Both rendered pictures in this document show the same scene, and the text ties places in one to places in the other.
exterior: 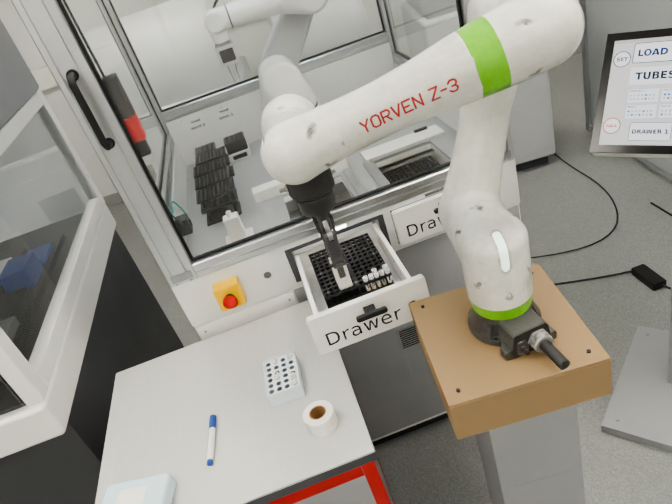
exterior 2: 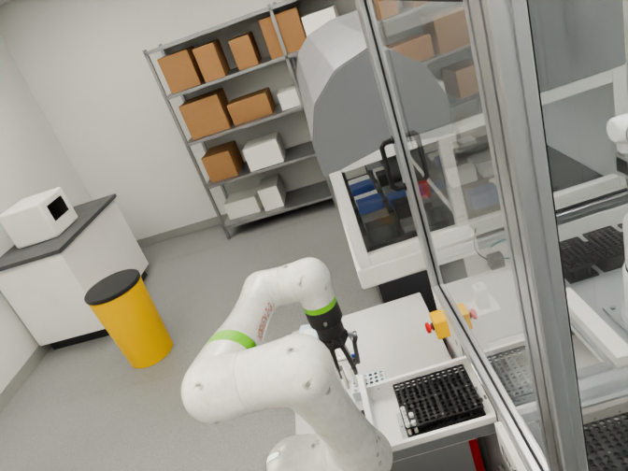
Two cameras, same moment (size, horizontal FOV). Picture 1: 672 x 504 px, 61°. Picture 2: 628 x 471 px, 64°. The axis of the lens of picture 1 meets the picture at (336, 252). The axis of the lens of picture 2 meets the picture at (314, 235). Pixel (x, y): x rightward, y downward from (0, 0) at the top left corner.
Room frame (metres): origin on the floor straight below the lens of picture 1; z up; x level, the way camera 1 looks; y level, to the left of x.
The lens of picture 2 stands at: (1.23, -1.13, 2.02)
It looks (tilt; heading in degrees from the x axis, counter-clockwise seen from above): 25 degrees down; 98
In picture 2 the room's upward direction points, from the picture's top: 20 degrees counter-clockwise
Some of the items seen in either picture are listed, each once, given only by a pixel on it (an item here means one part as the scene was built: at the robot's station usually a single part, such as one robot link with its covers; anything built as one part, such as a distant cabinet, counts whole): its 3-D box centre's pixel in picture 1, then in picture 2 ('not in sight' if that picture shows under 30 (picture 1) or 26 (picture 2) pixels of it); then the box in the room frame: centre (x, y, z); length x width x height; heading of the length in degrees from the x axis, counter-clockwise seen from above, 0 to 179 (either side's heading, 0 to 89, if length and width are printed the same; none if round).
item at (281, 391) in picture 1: (283, 378); (369, 384); (1.05, 0.22, 0.78); 0.12 x 0.08 x 0.04; 1
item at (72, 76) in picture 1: (90, 113); (392, 165); (1.33, 0.42, 1.45); 0.05 x 0.03 x 0.19; 3
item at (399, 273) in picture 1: (350, 272); (440, 403); (1.26, -0.02, 0.86); 0.40 x 0.26 x 0.06; 3
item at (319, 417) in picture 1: (320, 418); not in sight; (0.88, 0.15, 0.78); 0.07 x 0.07 x 0.04
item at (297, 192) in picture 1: (307, 179); (323, 312); (1.03, 0.01, 1.26); 0.12 x 0.09 x 0.06; 93
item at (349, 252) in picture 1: (350, 273); (437, 402); (1.25, -0.02, 0.87); 0.22 x 0.18 x 0.06; 3
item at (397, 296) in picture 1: (370, 315); (371, 421); (1.05, -0.03, 0.87); 0.29 x 0.02 x 0.11; 93
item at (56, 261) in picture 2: not in sight; (71, 256); (-1.49, 2.96, 0.61); 1.15 x 0.72 x 1.22; 87
